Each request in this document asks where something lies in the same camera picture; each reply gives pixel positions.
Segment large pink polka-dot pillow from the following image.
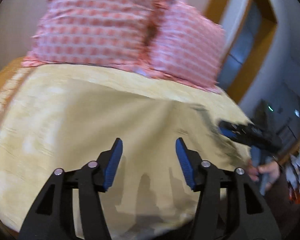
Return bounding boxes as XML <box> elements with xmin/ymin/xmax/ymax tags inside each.
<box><xmin>23</xmin><ymin>0</ymin><xmax>169</xmax><ymax>69</ymax></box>

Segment small pink polka-dot pillow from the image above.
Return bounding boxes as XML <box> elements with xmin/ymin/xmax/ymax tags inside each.
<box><xmin>135</xmin><ymin>0</ymin><xmax>225</xmax><ymax>93</ymax></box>

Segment wooden door frame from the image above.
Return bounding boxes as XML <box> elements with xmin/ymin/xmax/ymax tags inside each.
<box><xmin>204</xmin><ymin>0</ymin><xmax>277</xmax><ymax>103</ymax></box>

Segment person's right hand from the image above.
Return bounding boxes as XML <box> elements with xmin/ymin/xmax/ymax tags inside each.
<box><xmin>246</xmin><ymin>160</ymin><xmax>281</xmax><ymax>190</ymax></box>

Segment beige khaki pants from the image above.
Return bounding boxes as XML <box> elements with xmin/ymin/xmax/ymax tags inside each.
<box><xmin>58</xmin><ymin>87</ymin><xmax>248</xmax><ymax>239</ymax></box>

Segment yellow orange patterned bedspread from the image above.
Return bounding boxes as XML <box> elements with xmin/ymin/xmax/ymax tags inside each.
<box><xmin>0</xmin><ymin>59</ymin><xmax>240</xmax><ymax>231</ymax></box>

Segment right forearm dark sleeve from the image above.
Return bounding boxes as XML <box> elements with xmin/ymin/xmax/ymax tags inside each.
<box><xmin>264</xmin><ymin>174</ymin><xmax>300</xmax><ymax>239</ymax></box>

